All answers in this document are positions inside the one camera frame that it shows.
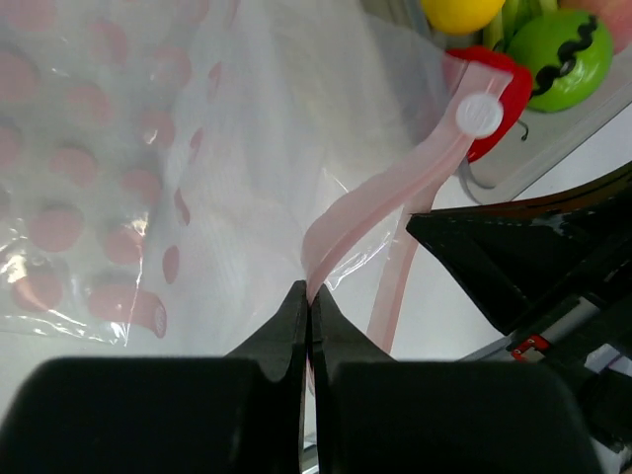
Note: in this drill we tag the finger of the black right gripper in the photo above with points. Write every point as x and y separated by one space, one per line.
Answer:
521 261

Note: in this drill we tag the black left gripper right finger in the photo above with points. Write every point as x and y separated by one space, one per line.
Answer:
379 415

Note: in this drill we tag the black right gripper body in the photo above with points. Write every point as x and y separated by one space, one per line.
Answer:
581 333

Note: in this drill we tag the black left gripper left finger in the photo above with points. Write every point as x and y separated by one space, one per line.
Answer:
240 413

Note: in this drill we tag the green celery bunch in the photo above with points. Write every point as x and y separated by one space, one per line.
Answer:
515 14

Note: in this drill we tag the clear zip top bag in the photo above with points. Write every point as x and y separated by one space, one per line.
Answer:
170 168

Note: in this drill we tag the clear plastic food bin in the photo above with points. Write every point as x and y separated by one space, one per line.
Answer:
516 164

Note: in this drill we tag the red bell pepper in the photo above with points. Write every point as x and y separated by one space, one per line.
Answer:
513 100

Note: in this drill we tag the green toy watermelon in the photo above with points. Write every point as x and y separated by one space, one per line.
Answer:
568 53

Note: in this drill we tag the yellow bell pepper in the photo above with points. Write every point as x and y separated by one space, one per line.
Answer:
460 17

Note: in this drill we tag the pink peach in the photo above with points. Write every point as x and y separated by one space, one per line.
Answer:
616 14

